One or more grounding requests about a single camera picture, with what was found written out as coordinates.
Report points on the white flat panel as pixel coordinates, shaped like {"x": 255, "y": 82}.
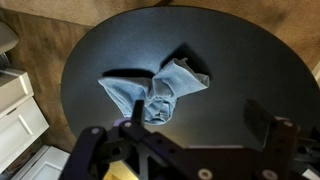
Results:
{"x": 46, "y": 163}

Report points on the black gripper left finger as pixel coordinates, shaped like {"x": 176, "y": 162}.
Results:
{"x": 137, "y": 111}

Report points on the white panelled drawer cabinet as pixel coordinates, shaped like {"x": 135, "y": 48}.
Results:
{"x": 20, "y": 126}

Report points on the white trash can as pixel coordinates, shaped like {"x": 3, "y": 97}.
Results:
{"x": 6, "y": 36}

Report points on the round black table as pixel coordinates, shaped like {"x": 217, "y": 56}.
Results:
{"x": 110, "y": 43}

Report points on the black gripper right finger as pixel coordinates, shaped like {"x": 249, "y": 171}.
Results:
{"x": 258, "y": 121}

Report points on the light blue cloth towel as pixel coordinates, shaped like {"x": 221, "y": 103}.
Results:
{"x": 166, "y": 86}

